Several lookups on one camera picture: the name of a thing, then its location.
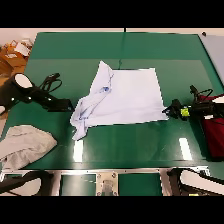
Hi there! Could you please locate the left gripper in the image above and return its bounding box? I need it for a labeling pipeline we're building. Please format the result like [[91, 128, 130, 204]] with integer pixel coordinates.
[[46, 98, 75, 113]]

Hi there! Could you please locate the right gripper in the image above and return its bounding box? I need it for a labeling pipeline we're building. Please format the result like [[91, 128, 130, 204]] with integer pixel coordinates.
[[162, 98, 184, 120]]

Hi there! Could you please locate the white shirt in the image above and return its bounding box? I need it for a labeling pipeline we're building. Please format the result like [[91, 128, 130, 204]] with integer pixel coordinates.
[[69, 60, 170, 142]]

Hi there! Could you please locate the red garment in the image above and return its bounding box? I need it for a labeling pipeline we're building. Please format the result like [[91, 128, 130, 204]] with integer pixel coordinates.
[[199, 94, 224, 160]]

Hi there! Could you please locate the grey garment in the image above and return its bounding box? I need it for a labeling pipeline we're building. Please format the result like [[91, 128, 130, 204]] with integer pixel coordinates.
[[0, 124, 59, 172]]

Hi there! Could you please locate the brown cardboard box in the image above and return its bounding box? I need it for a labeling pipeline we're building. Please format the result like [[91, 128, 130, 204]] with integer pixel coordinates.
[[0, 38, 35, 77]]

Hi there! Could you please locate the black cable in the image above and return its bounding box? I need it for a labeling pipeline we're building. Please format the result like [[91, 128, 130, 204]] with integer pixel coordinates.
[[39, 72, 64, 94]]

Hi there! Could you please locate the silver frame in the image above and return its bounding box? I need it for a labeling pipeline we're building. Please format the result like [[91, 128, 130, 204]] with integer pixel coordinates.
[[0, 165, 224, 197]]

